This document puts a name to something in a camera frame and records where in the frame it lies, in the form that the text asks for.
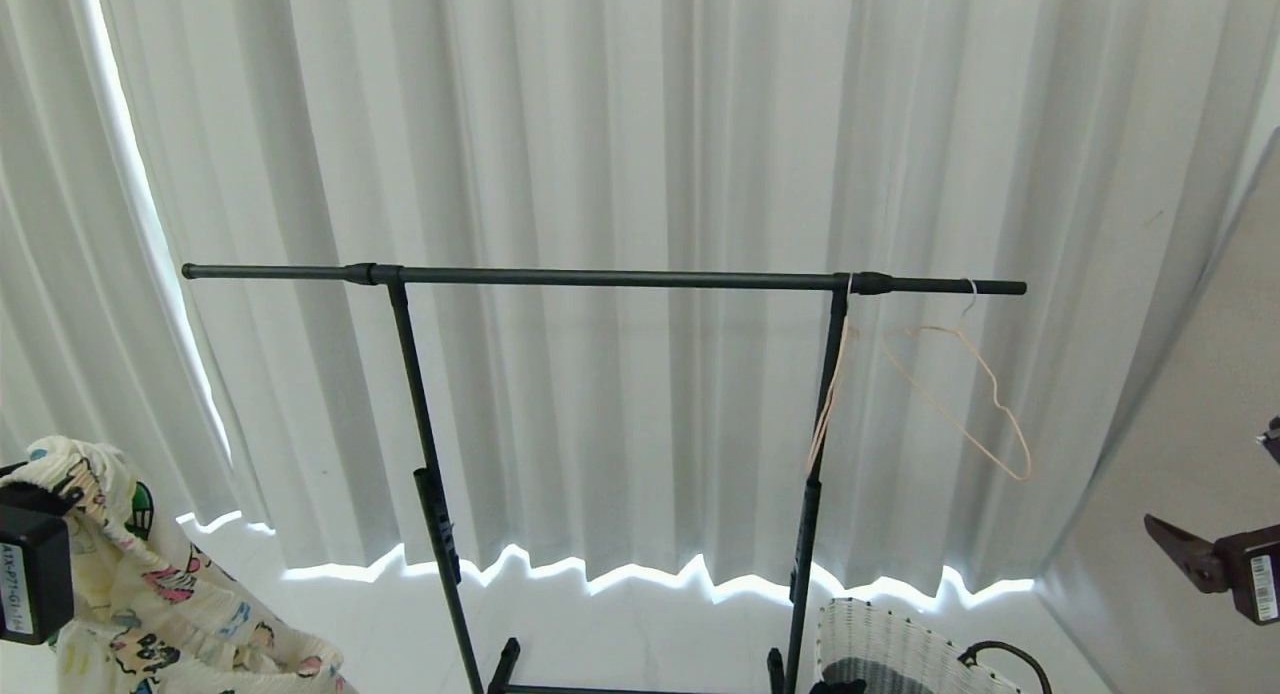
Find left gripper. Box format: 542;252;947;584
0;479;77;646

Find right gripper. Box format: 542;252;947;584
1144;514;1280;626

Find cream printed garment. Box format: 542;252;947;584
0;436;358;694

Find pink clothes hanger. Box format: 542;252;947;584
806;274;854;480
879;279;1032;482

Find white laundry basket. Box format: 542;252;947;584
815;598;1053;694

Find black clothes rack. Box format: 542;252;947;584
182;262;1028;694

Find white curtain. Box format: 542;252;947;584
0;0;1280;597

